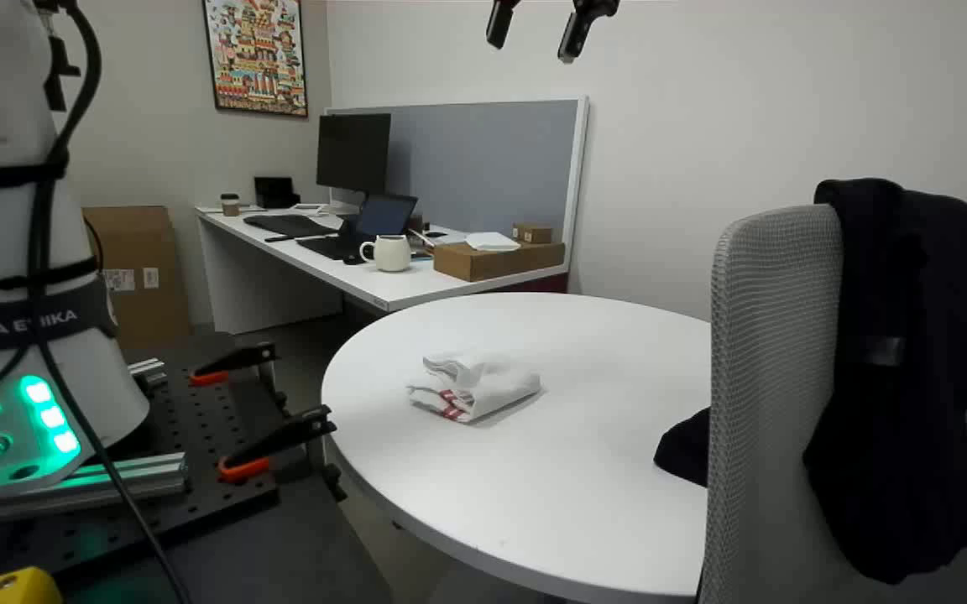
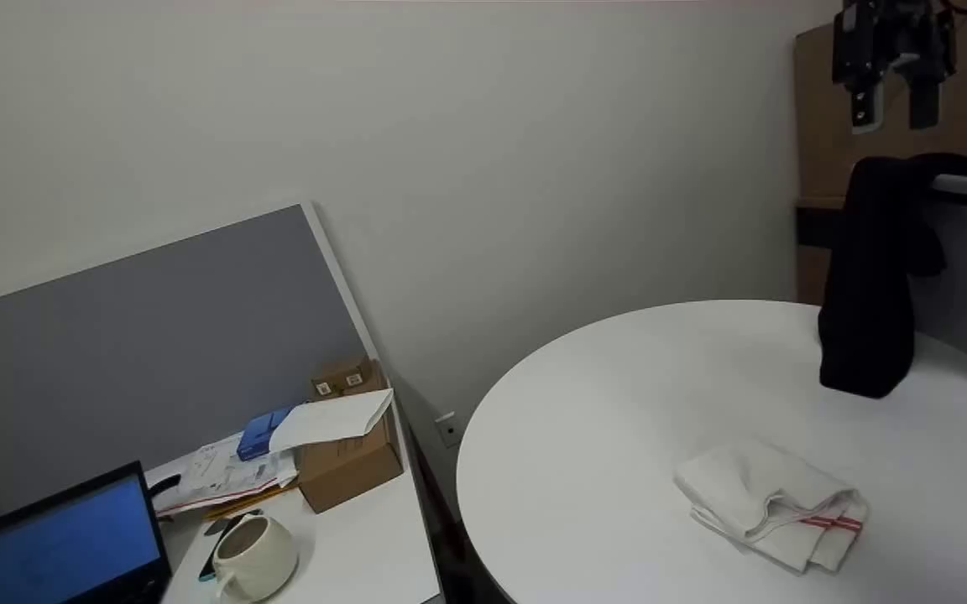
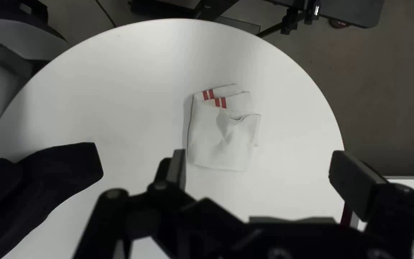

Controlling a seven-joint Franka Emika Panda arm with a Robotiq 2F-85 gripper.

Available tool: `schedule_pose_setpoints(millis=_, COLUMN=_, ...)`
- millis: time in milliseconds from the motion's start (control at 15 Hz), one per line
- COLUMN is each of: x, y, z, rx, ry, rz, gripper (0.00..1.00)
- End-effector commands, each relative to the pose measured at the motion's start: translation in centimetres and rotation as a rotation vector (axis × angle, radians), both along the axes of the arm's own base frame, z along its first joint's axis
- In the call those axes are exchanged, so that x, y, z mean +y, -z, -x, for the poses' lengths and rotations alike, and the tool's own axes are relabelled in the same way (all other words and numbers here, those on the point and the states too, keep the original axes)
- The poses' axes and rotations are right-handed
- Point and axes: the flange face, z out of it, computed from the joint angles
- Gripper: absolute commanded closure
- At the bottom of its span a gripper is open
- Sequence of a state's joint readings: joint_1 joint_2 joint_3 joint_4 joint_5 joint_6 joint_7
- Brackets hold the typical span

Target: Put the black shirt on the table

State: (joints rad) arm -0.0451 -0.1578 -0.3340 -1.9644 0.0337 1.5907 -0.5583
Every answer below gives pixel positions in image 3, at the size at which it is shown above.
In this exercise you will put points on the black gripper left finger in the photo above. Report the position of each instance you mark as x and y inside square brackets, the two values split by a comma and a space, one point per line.
[35, 185]

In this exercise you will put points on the black camera tripod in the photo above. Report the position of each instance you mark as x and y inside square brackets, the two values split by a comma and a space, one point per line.
[362, 13]

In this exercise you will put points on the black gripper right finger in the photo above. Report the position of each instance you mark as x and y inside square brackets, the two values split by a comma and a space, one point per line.
[386, 207]

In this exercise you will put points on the grey mesh office chair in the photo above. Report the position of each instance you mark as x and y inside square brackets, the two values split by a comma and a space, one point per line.
[27, 44]

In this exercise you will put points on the white towel with red stripes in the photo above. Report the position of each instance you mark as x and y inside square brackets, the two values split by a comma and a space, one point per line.
[222, 128]

